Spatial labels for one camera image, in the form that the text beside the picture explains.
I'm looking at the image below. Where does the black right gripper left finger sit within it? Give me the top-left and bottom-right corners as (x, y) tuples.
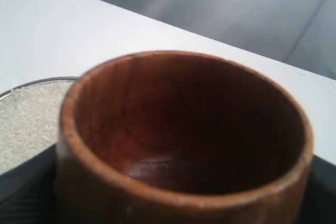
(1, 145), (59, 224)

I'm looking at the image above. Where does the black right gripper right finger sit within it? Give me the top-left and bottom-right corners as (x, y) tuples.
(301, 156), (335, 224)

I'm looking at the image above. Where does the brown wooden cup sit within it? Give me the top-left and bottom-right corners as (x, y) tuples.
(56, 51), (313, 223)

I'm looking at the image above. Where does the round metal rice tray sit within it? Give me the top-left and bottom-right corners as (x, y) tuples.
(1, 77), (76, 175)

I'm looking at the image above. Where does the white backdrop cloth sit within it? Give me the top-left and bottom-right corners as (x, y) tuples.
(102, 0), (335, 79)

